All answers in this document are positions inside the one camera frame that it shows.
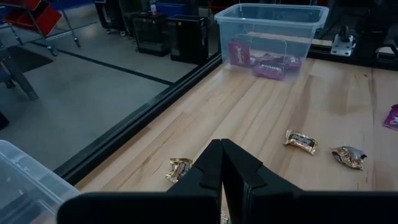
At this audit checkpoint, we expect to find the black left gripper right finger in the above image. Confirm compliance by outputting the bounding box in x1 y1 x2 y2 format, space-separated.
222 139 398 224

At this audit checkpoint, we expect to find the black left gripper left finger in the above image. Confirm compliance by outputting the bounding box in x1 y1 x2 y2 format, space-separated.
57 139 224 224

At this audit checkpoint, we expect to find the gold wrapped mini candy bar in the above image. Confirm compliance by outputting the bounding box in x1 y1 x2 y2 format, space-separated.
284 129 318 156
165 157 193 184
330 145 368 171

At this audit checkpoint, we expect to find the small clear plastic bin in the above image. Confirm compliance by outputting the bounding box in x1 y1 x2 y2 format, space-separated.
214 2 330 82
0 139 80 224

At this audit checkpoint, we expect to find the black computer tower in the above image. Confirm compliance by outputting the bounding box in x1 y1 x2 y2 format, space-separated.
132 12 171 58
166 14 210 66

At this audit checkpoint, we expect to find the blue storage bin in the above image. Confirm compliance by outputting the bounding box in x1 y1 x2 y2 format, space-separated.
155 0 200 18

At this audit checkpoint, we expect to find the black furniture leg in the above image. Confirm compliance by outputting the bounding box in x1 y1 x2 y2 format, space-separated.
0 46 40 102

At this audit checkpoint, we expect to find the red bin shelving rack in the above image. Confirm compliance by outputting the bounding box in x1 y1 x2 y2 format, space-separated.
0 0 82 57

